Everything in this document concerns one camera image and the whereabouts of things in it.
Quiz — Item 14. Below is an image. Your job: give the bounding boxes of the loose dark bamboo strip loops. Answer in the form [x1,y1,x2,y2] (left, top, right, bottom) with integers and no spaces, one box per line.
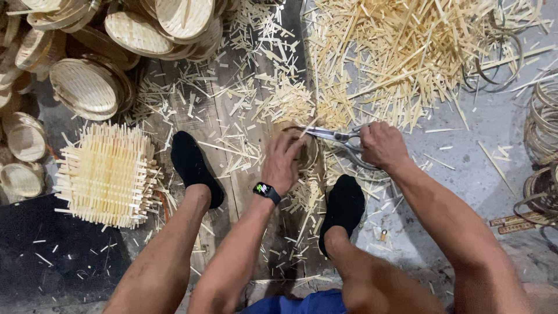
[461,8,525,93]

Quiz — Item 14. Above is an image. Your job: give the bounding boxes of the person's black sock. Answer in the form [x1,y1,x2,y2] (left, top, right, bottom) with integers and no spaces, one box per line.
[170,130,225,210]
[318,174,366,259]

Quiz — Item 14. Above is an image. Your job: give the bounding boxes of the heap of finished bamboo trays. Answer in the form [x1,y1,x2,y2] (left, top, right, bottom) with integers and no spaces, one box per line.
[0,0,241,206]

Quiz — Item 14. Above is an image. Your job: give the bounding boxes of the round woven bamboo tray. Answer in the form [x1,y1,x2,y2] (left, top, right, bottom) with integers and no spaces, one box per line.
[281,126,322,176]

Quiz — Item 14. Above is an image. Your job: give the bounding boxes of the blue shorts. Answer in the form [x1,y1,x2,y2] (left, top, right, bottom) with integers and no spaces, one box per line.
[239,288,349,314]

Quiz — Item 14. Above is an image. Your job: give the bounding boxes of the pile of bamboo hoops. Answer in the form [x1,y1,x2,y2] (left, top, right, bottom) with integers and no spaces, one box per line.
[514,69,558,227]

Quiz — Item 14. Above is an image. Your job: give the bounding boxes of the person's right black sock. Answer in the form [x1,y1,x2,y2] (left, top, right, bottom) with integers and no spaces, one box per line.
[318,174,366,259]

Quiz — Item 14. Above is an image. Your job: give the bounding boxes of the black floor mat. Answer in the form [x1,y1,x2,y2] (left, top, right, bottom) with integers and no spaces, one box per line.
[0,193,132,311]

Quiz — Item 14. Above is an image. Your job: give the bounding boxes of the bundle of brown bamboo sticks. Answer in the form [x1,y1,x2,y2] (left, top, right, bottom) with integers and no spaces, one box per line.
[489,211,558,235]

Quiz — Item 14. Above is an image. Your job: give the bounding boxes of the person's right leg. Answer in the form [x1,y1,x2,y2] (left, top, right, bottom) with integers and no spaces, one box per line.
[323,225,447,314]

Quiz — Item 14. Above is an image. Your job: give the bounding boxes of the stack of untrimmed bamboo mats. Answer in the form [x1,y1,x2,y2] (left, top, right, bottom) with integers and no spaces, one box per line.
[53,122,164,229]

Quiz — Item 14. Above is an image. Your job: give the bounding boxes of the person's left hand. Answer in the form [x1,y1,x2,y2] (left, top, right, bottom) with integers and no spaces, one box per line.
[261,131,308,197]

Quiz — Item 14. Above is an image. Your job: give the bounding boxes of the black smartwatch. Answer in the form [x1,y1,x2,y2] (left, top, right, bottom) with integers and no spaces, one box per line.
[252,182,282,206]

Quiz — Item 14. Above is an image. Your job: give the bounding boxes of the person's left leg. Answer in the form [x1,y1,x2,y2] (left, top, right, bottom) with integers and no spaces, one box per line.
[102,183,212,314]

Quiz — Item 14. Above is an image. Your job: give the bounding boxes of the person's left black sock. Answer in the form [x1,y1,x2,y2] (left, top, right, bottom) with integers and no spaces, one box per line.
[170,130,225,210]

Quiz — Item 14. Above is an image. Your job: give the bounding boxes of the person's leg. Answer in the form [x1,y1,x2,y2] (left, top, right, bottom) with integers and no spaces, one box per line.
[323,225,447,314]
[102,183,212,314]

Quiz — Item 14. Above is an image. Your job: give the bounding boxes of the heap of bamboo offcuts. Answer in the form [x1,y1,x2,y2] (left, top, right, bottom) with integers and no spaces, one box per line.
[126,0,558,288]

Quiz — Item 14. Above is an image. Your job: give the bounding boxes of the person's right hand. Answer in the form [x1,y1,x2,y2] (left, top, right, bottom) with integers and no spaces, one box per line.
[358,121,413,172]

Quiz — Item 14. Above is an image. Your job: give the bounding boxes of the large metal scissors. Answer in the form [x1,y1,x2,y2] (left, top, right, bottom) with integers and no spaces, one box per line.
[301,124,381,172]

